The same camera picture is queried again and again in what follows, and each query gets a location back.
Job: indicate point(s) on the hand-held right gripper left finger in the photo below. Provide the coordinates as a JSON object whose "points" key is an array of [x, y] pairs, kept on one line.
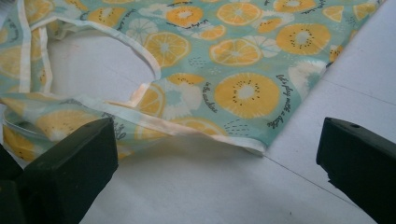
{"points": [[71, 168]]}

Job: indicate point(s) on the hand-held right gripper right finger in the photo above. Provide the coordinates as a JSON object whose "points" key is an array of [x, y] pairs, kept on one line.
{"points": [[364, 161]]}

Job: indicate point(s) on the fruit print cloth bag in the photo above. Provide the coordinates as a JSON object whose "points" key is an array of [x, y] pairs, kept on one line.
{"points": [[243, 62]]}

